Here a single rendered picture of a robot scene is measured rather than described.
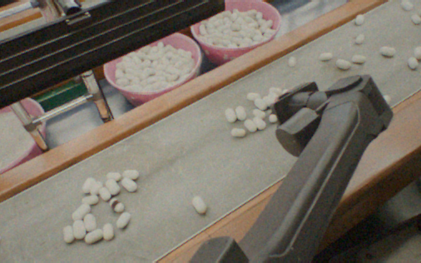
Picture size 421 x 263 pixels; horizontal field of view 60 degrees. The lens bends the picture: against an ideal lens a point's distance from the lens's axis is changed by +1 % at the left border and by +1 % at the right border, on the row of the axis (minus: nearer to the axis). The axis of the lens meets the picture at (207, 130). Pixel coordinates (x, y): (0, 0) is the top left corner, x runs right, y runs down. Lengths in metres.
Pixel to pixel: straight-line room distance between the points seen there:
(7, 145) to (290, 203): 0.78
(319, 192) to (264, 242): 0.09
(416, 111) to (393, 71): 0.16
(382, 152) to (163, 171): 0.45
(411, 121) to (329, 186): 0.51
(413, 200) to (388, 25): 0.80
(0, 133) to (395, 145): 0.91
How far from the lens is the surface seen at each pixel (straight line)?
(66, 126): 1.06
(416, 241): 1.07
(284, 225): 0.34
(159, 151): 0.83
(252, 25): 1.16
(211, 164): 0.78
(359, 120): 0.49
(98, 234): 0.73
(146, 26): 0.59
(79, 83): 1.11
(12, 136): 1.01
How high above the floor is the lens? 1.37
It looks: 48 degrees down
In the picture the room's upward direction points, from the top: 8 degrees counter-clockwise
